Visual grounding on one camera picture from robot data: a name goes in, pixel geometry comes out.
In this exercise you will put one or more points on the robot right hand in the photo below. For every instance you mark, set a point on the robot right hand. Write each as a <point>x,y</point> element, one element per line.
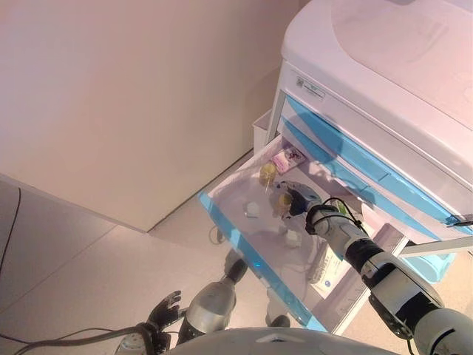
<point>305,197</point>

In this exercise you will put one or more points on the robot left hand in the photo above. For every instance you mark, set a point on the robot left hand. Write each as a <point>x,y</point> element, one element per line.
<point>166,314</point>

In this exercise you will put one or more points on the clear pill organizer yellow pills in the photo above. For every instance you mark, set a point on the clear pill organizer yellow pills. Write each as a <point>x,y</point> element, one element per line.
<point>284,201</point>

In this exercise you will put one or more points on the blue fronted cart drawer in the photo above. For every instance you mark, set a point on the blue fronted cart drawer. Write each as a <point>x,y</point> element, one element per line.
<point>240,244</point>

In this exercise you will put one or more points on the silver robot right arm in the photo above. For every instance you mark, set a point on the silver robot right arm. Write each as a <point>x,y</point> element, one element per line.
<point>399,288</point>

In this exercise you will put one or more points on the pink medicine box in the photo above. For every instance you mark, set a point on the pink medicine box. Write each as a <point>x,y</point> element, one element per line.
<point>284,161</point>

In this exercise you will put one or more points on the yellow medicine bottle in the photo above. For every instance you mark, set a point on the yellow medicine bottle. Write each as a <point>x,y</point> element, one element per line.
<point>268,174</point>

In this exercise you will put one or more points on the small white box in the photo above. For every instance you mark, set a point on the small white box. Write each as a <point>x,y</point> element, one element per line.
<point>292,238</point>

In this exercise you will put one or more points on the small clear cup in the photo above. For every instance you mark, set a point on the small clear cup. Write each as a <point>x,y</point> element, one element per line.
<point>253,209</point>

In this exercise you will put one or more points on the white box blue logo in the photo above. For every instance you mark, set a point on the white box blue logo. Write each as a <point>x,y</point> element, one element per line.
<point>327,273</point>

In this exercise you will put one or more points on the translucent white side bin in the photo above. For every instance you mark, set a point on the translucent white side bin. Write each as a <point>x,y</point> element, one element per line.
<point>260,129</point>

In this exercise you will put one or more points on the grey robot torso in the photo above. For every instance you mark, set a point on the grey robot torso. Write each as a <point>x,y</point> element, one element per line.
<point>273,344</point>

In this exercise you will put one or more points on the white blue medical cart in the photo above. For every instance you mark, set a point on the white blue medical cart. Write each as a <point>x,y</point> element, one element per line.
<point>369,74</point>

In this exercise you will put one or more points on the blue lidded waste bin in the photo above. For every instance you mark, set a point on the blue lidded waste bin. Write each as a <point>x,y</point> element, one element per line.
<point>432,262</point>

